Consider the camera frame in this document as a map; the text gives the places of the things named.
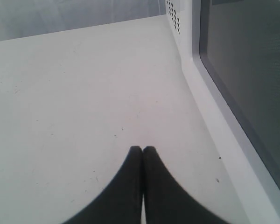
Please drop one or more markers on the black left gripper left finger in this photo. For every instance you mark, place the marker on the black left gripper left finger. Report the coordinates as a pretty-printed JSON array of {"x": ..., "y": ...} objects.
[{"x": 121, "y": 200}]

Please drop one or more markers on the white microwave oven body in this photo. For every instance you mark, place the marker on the white microwave oven body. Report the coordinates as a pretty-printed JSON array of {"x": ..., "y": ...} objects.
[{"x": 184, "y": 20}]

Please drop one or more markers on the white microwave door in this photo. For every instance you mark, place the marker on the white microwave door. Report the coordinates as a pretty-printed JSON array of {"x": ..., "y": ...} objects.
[{"x": 235, "y": 81}]

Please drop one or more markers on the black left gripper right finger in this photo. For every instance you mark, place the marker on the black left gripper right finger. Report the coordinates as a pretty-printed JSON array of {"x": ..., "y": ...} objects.
[{"x": 166, "y": 202}]

